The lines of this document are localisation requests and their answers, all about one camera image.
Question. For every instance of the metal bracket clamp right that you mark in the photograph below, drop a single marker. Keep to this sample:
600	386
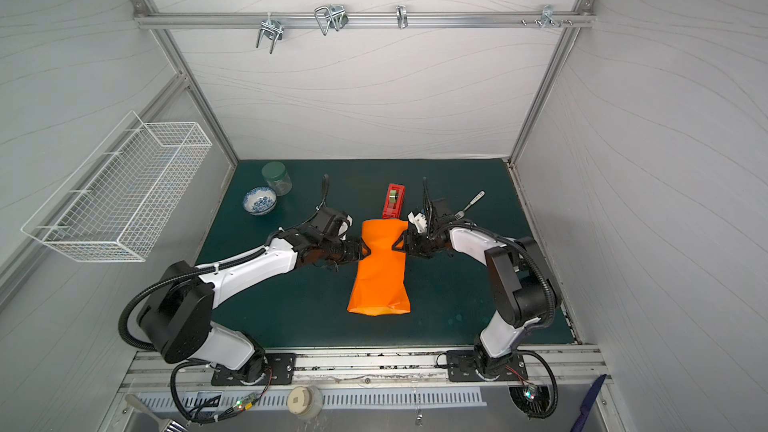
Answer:
548	18

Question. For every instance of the orange wrapping paper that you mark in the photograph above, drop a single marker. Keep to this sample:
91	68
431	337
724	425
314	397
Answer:
379	287

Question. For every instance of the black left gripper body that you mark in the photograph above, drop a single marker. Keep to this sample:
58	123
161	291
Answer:
339	251

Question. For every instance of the metal ring clamp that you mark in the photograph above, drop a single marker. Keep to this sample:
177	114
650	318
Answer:
401	17

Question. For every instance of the blue handled tool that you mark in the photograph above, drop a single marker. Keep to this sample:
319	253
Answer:
588	403

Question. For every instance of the metal u-bolt clamp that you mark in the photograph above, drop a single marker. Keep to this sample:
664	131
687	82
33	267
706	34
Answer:
331	17
271	31

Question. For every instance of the red tape dispenser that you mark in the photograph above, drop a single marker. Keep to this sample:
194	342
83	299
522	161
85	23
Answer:
394	212

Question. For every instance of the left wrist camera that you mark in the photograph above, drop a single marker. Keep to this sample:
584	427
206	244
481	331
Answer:
332	223

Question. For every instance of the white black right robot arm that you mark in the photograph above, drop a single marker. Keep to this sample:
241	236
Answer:
524	291

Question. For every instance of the round white puck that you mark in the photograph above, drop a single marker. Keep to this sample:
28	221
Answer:
305	402

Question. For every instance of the green lidded glass jar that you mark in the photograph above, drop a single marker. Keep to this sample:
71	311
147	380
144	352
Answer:
277	177

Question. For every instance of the aluminium cross rail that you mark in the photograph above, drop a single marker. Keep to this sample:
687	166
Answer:
357	20

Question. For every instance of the white wire basket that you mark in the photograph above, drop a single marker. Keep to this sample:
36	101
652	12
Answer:
114	206

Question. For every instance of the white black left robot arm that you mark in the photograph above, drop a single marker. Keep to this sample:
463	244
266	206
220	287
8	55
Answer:
174	316

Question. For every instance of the fork with white handle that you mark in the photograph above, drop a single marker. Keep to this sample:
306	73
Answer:
462	213

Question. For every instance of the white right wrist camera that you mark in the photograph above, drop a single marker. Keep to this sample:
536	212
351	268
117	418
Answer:
419	221

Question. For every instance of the metal u-bolt clamp left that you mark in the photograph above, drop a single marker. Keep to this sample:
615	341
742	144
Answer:
271	31

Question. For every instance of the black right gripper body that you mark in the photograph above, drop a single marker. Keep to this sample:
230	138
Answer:
417	243

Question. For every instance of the metal u-bolt clamp middle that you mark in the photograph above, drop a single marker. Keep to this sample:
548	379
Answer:
331	17

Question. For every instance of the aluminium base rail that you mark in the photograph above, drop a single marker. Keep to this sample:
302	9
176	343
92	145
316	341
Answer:
367	367

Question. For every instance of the blue white ceramic bowl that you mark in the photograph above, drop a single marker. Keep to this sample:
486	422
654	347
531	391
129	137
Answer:
259	201

